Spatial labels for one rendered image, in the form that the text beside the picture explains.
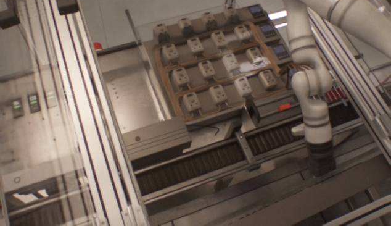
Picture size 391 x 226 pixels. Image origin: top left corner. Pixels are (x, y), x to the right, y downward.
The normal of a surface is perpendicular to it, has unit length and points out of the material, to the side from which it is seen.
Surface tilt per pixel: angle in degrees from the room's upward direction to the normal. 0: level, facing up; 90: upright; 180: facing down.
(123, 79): 90
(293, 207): 90
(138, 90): 90
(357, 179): 90
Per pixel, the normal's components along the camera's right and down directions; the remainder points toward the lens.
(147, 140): 0.07, -0.47
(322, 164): 0.29, 0.21
